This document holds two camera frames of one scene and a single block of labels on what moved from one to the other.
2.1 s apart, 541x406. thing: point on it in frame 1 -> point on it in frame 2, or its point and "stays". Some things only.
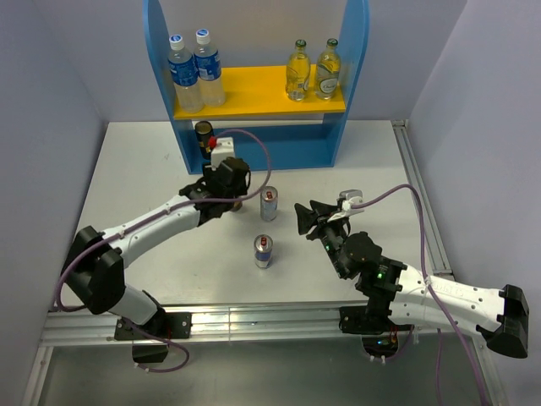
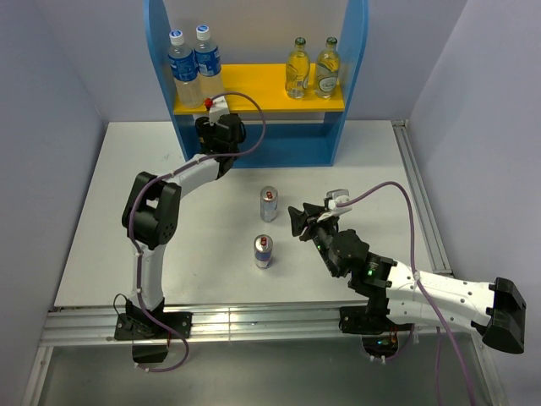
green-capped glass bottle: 297,73 stays
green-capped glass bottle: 328,71 stays
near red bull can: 263,245 stays
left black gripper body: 242,191 -> 213,132
